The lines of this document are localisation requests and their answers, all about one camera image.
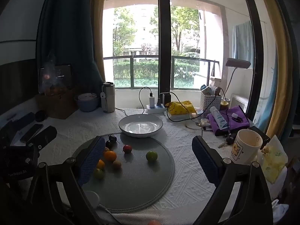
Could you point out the small orange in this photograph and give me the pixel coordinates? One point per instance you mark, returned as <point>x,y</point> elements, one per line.
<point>101,164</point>

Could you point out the white charger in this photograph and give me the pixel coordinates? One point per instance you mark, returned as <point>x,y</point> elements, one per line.
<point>151,99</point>

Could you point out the purple cloth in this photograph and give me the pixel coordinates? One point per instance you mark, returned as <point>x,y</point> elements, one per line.
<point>234,124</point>

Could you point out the teal curtain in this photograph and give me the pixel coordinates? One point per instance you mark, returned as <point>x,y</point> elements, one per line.
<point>65,28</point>

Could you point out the pale yellow plastic bag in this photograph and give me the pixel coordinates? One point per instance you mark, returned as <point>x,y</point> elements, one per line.
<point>274,161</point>

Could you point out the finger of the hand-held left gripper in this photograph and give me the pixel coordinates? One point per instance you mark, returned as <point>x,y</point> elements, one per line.
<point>45,134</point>
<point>24,119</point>

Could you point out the brown cardboard box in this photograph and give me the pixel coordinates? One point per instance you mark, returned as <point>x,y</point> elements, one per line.
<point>58,105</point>

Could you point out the white power strip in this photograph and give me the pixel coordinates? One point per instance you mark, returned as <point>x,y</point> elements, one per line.
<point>155,109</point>

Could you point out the steel tumbler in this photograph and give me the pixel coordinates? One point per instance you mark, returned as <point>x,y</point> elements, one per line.
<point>108,98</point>

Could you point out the black tablet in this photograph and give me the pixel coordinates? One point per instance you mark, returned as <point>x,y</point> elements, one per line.
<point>63,75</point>

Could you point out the grey round placemat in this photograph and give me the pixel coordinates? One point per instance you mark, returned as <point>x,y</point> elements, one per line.
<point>140,180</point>

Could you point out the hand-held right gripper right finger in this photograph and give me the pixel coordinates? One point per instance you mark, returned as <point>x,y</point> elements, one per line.
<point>206,159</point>

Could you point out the black charger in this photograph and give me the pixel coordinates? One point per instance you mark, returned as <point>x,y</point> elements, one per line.
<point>167,98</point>

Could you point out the white round plate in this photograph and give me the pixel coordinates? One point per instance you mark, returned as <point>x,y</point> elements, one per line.
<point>140,126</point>

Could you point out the hanging blue towel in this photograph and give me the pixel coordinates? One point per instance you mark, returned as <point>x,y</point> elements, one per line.
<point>242,44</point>

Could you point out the black hand mirror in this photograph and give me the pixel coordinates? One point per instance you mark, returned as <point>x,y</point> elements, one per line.
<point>41,116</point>

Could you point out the balcony railing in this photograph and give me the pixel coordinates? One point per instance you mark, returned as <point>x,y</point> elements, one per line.
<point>150,57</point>

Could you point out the large orange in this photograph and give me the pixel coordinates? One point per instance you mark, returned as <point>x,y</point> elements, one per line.
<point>110,155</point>

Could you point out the white bear mug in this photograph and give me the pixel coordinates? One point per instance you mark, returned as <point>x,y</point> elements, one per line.
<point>246,147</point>

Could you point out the dark cherry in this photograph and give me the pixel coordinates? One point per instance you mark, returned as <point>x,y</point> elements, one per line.
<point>108,144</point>

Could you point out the black window post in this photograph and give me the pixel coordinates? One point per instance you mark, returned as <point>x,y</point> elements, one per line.
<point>165,39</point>

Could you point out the white appliance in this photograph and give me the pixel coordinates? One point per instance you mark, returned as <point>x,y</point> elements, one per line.
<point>239,102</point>

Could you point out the white perforated basket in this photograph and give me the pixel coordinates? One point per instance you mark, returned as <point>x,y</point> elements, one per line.
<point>209,102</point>

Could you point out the car keys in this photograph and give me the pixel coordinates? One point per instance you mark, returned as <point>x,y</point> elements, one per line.
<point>227,140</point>

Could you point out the brown kiwi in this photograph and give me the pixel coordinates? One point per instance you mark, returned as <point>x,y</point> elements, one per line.
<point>117,164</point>

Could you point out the green lime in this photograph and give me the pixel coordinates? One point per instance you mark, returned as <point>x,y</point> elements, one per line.
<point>99,173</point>
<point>151,156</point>

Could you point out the dark plum fruit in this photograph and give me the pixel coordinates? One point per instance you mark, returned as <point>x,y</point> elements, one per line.
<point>112,137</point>

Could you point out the white round puck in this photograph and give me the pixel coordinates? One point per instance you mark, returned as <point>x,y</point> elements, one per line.
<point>92,198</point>

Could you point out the white tube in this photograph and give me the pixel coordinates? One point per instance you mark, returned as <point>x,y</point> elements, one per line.
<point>218,118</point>

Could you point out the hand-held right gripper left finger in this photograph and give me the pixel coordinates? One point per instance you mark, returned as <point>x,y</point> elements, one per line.
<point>92,159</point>

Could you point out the yellow curtain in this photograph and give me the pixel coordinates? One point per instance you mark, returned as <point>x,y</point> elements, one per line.
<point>276,63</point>
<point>97,28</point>

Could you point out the blue bowl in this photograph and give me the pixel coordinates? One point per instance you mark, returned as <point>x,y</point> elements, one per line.
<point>86,103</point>

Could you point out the desk lamp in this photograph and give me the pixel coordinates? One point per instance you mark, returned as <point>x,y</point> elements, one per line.
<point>238,63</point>

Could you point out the red tomato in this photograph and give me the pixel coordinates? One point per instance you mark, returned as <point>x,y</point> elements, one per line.
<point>127,148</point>

